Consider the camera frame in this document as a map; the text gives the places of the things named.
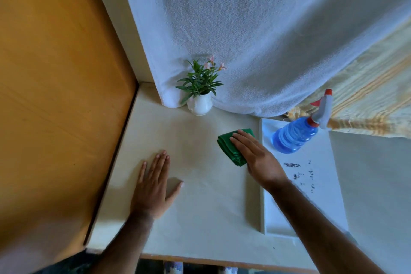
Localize blue spray bottle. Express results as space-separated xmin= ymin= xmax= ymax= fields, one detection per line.
xmin=272 ymin=89 xmax=333 ymax=155

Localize white towel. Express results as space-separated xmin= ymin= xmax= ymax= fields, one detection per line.
xmin=114 ymin=0 xmax=411 ymax=118

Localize yellow striped cloth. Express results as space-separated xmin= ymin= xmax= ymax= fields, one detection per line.
xmin=286 ymin=23 xmax=411 ymax=139

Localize green artificial plant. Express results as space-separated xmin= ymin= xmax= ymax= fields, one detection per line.
xmin=175 ymin=55 xmax=227 ymax=105

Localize person's left forearm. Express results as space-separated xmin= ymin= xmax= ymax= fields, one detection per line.
xmin=87 ymin=211 xmax=155 ymax=274

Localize dark crumbs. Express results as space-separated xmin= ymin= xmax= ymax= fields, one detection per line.
xmin=284 ymin=160 xmax=316 ymax=193

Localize green cleaning cloth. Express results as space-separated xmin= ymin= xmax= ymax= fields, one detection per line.
xmin=217 ymin=128 xmax=256 ymax=167

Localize person's right hand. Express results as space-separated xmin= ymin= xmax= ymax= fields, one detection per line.
xmin=229 ymin=129 xmax=289 ymax=191

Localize person's left hand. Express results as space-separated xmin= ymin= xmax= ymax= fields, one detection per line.
xmin=130 ymin=150 xmax=184 ymax=220

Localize wooden cabinet panel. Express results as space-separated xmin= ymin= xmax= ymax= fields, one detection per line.
xmin=0 ymin=0 xmax=139 ymax=274

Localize white vase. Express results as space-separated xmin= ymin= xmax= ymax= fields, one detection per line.
xmin=186 ymin=91 xmax=213 ymax=116

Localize person's right forearm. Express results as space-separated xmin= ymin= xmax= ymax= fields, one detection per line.
xmin=265 ymin=178 xmax=386 ymax=274

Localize white tray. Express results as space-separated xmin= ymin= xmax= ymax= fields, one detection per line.
xmin=258 ymin=118 xmax=350 ymax=238

